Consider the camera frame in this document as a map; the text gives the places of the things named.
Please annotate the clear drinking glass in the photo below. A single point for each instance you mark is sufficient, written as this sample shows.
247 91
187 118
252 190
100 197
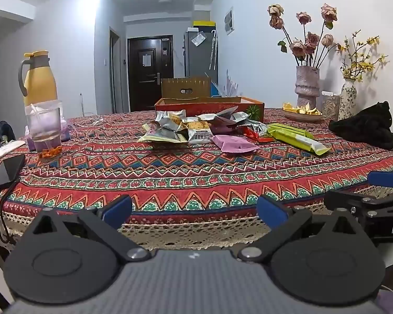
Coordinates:
44 127

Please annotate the white folded umbrella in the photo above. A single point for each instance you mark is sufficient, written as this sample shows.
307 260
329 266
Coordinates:
213 50

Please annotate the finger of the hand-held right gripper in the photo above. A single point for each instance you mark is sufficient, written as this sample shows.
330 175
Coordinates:
384 179
340 199

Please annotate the black phone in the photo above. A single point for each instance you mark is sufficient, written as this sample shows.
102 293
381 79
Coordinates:
5 173

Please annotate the pink textured vase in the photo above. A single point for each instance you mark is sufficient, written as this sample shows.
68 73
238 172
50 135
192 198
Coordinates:
307 85

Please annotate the red snack packet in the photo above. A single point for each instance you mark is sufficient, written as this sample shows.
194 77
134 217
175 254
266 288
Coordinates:
258 135

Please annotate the white flat packet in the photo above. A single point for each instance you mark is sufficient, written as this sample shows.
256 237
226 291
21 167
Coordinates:
5 152

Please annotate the purple decorative grass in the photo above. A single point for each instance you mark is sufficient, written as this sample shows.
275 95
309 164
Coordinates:
230 85

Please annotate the white wall panel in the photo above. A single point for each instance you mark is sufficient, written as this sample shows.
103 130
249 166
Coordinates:
229 21

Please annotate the yellow and black box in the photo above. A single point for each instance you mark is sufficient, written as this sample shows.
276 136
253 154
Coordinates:
203 25

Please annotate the dark blue bag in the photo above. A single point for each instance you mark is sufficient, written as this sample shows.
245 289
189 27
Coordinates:
1 134

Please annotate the yellow thermos jug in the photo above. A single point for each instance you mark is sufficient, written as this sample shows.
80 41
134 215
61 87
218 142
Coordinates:
39 81

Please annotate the yellow flower branches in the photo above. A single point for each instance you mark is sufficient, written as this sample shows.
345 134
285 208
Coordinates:
360 59

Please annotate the floral white vase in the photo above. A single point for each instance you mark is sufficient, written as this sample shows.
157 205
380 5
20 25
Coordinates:
347 99

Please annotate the purple tissue pack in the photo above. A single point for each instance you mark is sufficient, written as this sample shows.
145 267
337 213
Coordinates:
65 132

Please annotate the black cloth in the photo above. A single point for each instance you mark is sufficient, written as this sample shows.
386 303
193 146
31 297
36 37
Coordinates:
363 124

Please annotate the beige plate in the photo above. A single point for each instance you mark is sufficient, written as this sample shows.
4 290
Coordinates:
301 116

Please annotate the pile of silver snack packets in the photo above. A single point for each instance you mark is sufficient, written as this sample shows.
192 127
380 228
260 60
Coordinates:
173 127

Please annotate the dark brown entrance door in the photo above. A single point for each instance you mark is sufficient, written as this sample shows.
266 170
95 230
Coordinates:
150 72

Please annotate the pink snack packet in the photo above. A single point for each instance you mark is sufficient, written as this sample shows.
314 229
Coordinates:
234 144

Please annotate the grey refrigerator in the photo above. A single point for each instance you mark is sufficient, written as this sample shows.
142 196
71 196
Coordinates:
198 59

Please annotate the jar of seeds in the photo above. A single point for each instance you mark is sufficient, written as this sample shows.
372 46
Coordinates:
330 106

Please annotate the long green snack packet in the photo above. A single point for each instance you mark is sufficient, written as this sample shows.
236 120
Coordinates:
304 142
291 129

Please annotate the orange cardboard box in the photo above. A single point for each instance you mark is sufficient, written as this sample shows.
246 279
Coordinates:
216 108

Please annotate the brown side door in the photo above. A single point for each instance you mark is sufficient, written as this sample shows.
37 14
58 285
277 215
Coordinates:
115 72

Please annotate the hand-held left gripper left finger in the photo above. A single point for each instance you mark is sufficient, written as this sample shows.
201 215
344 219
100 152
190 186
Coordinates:
118 207

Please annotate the bunch of dried pink roses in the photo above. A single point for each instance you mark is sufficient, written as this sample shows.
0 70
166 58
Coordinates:
306 44

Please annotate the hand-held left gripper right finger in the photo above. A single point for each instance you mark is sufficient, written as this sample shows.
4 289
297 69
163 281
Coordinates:
271 211

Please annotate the clear plastic bag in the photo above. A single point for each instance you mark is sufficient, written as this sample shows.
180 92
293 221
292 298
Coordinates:
198 39

